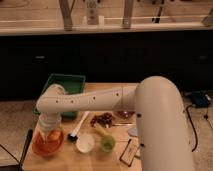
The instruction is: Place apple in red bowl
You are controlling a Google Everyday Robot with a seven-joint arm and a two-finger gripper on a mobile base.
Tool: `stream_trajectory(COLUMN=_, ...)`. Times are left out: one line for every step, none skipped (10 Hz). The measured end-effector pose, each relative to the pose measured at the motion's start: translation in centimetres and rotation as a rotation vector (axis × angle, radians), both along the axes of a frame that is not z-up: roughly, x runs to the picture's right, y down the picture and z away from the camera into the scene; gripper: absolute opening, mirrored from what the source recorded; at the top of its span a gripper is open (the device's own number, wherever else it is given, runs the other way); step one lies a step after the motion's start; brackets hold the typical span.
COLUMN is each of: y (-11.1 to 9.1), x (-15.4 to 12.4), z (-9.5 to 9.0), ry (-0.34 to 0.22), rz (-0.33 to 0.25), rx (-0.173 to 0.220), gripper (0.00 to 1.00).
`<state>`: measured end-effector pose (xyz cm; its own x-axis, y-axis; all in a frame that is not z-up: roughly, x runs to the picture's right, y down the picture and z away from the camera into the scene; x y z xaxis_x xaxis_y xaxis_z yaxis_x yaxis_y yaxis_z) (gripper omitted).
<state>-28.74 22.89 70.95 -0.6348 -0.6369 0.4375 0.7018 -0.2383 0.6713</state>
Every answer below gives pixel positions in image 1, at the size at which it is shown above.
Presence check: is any grey round lid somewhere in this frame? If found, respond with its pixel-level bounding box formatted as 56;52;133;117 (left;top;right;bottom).
128;127;137;137

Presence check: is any dark red plate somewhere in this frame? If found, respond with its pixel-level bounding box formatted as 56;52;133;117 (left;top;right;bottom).
115;111;135;120

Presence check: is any green cup with handle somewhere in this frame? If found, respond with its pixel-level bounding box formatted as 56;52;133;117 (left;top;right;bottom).
95;127;115;152

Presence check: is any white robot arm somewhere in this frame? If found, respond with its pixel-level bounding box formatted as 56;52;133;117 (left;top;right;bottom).
36;76;195;171

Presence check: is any metal spoon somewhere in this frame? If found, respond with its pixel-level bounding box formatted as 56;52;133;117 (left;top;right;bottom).
112;123;133;126

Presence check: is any black cable on floor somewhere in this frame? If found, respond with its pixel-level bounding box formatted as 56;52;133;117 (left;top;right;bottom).
185;103;200;153

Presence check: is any yellow-red apple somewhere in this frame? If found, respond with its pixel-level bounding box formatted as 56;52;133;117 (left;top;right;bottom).
48;130;61;141

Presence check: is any blue box on floor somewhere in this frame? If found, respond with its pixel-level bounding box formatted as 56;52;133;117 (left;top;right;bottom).
190;92;211;108

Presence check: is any white-handled black brush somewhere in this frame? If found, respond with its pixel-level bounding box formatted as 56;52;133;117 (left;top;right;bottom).
68;111;89;141

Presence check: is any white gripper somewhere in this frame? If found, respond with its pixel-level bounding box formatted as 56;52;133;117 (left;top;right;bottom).
38;113;62;143

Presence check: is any red bowl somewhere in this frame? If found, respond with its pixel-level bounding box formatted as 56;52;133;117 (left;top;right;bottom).
32;132;64;157

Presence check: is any green plastic tray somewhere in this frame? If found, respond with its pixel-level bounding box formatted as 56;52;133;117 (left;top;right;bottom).
33;73;86;119

